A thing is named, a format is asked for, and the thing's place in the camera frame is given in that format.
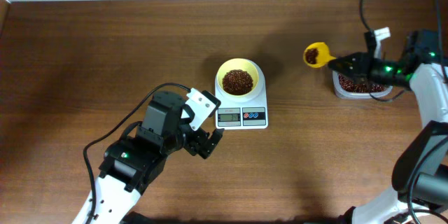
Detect yellow plastic measuring scoop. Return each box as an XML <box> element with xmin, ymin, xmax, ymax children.
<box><xmin>303</xmin><ymin>42</ymin><xmax>335</xmax><ymax>68</ymax></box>

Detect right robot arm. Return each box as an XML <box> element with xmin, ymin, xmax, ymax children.
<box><xmin>328</xmin><ymin>29</ymin><xmax>447</xmax><ymax>223</ymax></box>

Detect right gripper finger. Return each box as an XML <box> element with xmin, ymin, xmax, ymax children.
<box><xmin>331</xmin><ymin>66</ymin><xmax>360</xmax><ymax>83</ymax></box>
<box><xmin>328</xmin><ymin>52</ymin><xmax>361</xmax><ymax>70</ymax></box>

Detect yellow plastic bowl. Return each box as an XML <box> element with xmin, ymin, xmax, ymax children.
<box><xmin>216</xmin><ymin>58</ymin><xmax>260</xmax><ymax>98</ymax></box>

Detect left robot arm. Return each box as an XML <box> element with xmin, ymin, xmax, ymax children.
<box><xmin>74</xmin><ymin>88</ymin><xmax>223</xmax><ymax>223</ymax></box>

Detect clear plastic container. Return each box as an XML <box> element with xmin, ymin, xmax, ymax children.
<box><xmin>332</xmin><ymin>71</ymin><xmax>392</xmax><ymax>99</ymax></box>

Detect black camera cable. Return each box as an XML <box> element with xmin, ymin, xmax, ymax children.
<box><xmin>359</xmin><ymin>0</ymin><xmax>448</xmax><ymax>224</ymax></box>
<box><xmin>83</xmin><ymin>82</ymin><xmax>192</xmax><ymax>224</ymax></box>

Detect red beans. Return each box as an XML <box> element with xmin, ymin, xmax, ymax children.
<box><xmin>221</xmin><ymin>48</ymin><xmax>386</xmax><ymax>96</ymax></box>

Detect left black camera cable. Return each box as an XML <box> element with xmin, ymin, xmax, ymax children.
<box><xmin>83</xmin><ymin>82</ymin><xmax>192</xmax><ymax>224</ymax></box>

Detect right black camera cable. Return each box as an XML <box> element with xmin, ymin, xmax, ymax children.
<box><xmin>359</xmin><ymin>0</ymin><xmax>448</xmax><ymax>224</ymax></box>

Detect white digital kitchen scale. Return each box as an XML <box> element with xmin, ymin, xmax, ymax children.
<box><xmin>215</xmin><ymin>58</ymin><xmax>269</xmax><ymax>130</ymax></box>

